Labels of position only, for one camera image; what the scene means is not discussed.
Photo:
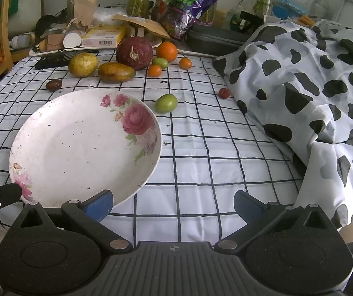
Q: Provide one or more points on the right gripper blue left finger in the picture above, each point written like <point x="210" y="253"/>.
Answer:
<point x="99" y="205"/>

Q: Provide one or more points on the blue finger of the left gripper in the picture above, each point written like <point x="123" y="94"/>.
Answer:
<point x="9" y="194"/>

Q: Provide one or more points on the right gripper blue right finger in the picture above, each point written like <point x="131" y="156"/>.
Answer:
<point x="248" y="207"/>

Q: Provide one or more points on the small red jujube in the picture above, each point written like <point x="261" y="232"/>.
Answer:
<point x="224" y="93"/>

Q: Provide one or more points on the dark red jujube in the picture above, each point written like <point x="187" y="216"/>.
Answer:
<point x="54" y="85"/>

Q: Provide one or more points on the green jujube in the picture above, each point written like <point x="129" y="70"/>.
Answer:
<point x="160" y="61"/>
<point x="166" y="103"/>

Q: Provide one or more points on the brown oval mango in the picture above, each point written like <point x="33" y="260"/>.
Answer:
<point x="114" y="72"/>

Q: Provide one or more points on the yellow-green round mango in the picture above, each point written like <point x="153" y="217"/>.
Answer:
<point x="83" y="64"/>

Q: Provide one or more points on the small orange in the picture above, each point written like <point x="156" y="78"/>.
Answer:
<point x="154" y="71"/>
<point x="185" y="63"/>

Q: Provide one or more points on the red cabbage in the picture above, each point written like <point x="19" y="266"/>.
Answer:
<point x="135" y="52"/>

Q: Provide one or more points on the large orange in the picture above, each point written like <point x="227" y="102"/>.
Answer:
<point x="167" y="51"/>

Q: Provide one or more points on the white floral plate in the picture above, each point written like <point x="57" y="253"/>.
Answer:
<point x="82" y="143"/>

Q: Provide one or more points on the black white checkered tablecloth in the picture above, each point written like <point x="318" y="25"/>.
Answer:
<point x="209" y="152"/>

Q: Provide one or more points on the cow print blanket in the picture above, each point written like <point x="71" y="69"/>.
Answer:
<point x="295" y="84"/>

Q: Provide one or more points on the black flat device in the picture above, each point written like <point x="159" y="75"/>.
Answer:
<point x="59" y="59"/>

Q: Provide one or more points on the white oval tray left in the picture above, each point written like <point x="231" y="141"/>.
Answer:
<point x="155" y="43"/>

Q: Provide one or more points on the brown leather pouch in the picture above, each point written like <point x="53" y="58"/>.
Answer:
<point x="54" y="42"/>

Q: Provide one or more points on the white cylinder container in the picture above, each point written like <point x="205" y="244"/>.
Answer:
<point x="72" y="39"/>

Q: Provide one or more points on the black zipper case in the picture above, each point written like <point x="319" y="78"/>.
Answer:
<point x="213" y="40"/>

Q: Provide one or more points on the yellow white medicine box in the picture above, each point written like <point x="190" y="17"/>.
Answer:
<point x="104" y="36"/>

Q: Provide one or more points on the brown paper envelope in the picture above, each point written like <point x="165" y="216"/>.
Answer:
<point x="154" y="27"/>

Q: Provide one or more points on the purple snack bag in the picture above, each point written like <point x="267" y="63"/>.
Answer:
<point x="179" y="16"/>

